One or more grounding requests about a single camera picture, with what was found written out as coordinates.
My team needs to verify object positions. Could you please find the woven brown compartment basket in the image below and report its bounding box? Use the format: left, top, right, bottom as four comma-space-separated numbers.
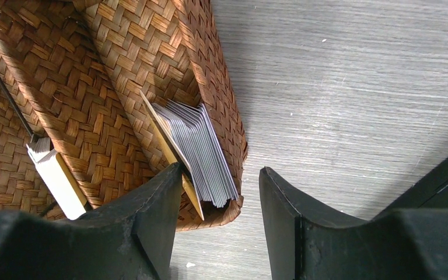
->
0, 1, 247, 220

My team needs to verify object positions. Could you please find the gold credit card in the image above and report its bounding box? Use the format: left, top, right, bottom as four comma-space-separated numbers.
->
139, 90, 205, 221

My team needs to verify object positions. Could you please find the grey card stack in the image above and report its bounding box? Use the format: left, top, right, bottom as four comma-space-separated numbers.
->
151, 100, 239, 208

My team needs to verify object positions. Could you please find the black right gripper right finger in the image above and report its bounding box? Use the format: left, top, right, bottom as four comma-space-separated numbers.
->
259, 167, 448, 279

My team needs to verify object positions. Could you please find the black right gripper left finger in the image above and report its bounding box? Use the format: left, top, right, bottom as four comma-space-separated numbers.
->
0, 163, 182, 279

